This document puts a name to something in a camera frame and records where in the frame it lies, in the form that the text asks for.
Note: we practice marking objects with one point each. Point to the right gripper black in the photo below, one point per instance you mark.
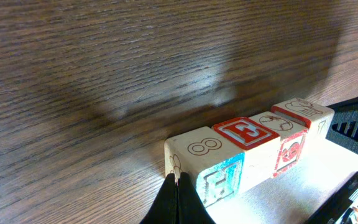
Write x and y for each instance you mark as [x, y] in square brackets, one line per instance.
[344, 132]

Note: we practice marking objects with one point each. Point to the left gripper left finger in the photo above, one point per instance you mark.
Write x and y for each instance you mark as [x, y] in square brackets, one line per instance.
[164, 206]

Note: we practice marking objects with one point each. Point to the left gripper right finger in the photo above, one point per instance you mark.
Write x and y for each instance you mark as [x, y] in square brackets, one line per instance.
[190, 207]

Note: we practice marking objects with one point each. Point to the wooden block plain I elephant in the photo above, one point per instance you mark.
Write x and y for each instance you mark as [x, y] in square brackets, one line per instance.
[315, 117]

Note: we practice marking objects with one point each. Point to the wooden block blue H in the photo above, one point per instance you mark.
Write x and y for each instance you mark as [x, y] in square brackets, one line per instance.
[213, 163]

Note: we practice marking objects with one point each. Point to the wooden block red 6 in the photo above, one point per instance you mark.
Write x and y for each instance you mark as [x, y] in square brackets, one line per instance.
[292, 139]

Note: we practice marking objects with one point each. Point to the wooden block green side I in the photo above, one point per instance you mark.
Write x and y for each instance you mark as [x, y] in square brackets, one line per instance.
[260, 145]

